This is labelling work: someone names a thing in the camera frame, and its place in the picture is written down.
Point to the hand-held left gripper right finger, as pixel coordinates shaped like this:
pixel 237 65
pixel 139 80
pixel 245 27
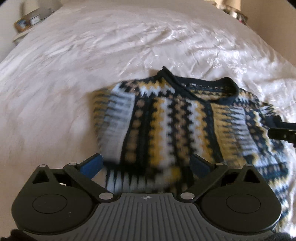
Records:
pixel 199 165

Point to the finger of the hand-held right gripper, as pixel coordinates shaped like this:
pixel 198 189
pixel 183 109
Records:
pixel 283 134

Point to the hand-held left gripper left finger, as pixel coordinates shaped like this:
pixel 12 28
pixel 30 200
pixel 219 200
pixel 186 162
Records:
pixel 92 164

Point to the patterned knit sweater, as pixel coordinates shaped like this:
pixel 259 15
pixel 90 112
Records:
pixel 166 125

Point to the white floral bedspread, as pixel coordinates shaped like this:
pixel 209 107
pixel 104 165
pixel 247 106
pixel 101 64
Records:
pixel 69 92

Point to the beige shade table lamp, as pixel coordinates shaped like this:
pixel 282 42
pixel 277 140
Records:
pixel 231 5

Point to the cream wooden nightstand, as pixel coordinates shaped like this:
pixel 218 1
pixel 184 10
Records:
pixel 19 37

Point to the small white alarm clock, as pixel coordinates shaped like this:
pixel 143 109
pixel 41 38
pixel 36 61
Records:
pixel 35 19

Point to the dark picture frame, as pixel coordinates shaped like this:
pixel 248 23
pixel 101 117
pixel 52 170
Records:
pixel 243 18

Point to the wooden photo frame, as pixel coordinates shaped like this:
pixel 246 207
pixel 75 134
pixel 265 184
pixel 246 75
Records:
pixel 22 24

